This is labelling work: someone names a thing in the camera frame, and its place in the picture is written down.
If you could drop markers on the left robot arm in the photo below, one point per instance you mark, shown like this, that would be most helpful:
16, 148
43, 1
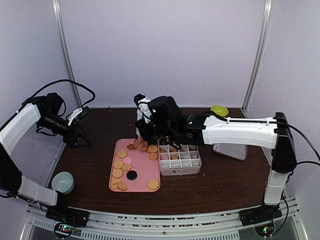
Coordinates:
24, 149

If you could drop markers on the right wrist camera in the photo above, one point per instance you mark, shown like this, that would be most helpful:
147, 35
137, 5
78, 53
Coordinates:
144, 114

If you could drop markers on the pink plastic tray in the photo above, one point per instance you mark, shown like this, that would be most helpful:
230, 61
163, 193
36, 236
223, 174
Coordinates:
146, 168

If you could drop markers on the left frame post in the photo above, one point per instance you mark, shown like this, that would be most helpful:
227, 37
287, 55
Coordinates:
66, 57

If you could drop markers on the brown leaf shaped cookie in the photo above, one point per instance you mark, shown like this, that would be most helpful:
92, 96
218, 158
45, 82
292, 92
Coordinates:
138, 144

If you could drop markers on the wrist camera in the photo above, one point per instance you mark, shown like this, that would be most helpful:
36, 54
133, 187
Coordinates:
78, 114
144, 114

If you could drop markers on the frame post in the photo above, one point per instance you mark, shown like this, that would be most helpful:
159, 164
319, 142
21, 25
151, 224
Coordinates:
66, 57
257, 64

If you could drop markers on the round tan cookie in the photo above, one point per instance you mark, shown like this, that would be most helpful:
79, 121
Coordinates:
153, 184
152, 149

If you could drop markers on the black sandwich cookie lower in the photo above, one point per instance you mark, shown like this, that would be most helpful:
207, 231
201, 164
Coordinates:
132, 175

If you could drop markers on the pink round cookie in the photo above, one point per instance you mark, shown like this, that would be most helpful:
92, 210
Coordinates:
127, 160
164, 157

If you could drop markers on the right frame post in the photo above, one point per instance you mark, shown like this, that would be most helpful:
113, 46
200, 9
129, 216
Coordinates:
257, 64

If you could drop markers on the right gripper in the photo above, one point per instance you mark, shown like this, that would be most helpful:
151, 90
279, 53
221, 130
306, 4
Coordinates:
146, 135

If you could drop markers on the green plastic bowl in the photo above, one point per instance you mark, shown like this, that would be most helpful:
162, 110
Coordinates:
220, 110

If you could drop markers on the round tan cookie bottom right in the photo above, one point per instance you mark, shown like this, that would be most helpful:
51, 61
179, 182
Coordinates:
153, 184

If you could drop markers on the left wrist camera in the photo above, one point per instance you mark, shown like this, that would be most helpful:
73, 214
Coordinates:
78, 114

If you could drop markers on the white divided cookie tin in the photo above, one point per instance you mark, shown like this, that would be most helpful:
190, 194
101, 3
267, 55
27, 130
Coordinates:
186, 161

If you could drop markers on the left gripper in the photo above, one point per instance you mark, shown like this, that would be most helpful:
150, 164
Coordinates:
71, 141

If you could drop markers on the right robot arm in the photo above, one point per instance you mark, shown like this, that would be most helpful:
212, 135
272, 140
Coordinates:
271, 132

